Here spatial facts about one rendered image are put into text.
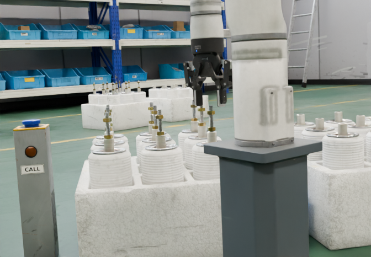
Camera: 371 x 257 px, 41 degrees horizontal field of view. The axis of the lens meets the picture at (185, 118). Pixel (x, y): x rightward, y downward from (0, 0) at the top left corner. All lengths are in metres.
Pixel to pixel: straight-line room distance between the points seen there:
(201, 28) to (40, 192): 0.51
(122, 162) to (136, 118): 2.50
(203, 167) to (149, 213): 0.16
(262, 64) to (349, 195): 0.50
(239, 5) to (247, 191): 0.30
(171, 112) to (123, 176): 2.73
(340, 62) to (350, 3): 0.93
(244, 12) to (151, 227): 0.52
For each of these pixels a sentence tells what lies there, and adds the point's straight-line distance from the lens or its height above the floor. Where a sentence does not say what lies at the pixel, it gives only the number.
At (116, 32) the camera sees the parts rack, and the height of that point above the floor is 0.88.
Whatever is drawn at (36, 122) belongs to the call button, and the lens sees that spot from 1.16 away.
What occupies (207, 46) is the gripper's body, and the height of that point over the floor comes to 0.48.
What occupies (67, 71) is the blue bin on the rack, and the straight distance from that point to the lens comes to 6.24.
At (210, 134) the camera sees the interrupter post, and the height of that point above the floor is 0.28.
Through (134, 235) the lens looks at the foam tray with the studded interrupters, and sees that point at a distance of 1.10.
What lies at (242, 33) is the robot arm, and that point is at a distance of 0.80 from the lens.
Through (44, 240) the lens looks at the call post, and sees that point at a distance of 1.20.
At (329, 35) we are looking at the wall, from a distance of 8.52.
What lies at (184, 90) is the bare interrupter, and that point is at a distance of 3.93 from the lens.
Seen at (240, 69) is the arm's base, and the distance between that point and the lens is 0.80.
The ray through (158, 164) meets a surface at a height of 0.22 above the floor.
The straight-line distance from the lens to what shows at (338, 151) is 1.20.
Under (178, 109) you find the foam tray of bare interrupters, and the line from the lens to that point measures 3.84.
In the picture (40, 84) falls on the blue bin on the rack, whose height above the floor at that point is 0.30.
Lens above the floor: 0.44
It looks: 6 degrees down
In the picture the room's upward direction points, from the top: 3 degrees counter-clockwise
